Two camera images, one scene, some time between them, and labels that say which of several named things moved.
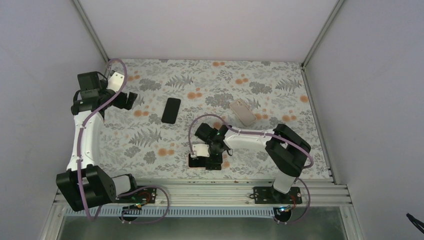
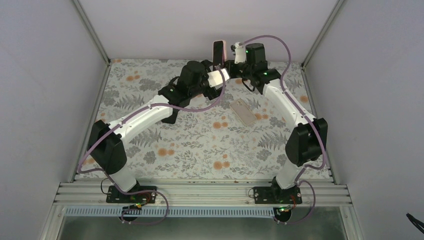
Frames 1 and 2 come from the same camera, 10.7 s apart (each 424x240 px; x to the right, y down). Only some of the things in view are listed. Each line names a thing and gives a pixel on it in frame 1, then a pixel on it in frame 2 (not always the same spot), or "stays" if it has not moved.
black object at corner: [418, 224] stays
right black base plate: [269, 195] stays
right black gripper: [218, 161] → [229, 63]
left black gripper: [121, 104] → [213, 94]
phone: [200, 163] → [219, 55]
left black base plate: [146, 195] stays
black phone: [170, 112] stays
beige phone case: [243, 112] stays
